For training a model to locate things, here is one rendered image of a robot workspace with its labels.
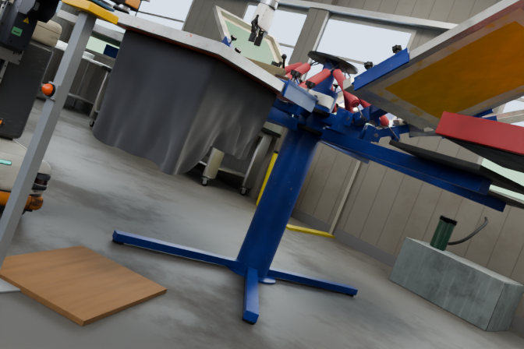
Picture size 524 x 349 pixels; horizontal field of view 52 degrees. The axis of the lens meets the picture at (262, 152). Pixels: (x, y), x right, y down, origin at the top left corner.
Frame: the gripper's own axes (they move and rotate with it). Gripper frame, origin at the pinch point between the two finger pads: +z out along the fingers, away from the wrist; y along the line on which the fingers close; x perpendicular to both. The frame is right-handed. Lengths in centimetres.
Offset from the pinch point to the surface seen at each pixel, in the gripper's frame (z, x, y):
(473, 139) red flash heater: 13, 100, 0
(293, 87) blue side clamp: 15.8, 29.3, 6.8
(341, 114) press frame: 13, 26, -60
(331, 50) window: -93, -151, -406
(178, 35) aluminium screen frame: 17, 10, 60
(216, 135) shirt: 44, 19, 31
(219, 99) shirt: 32, 21, 40
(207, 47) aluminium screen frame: 18, 22, 60
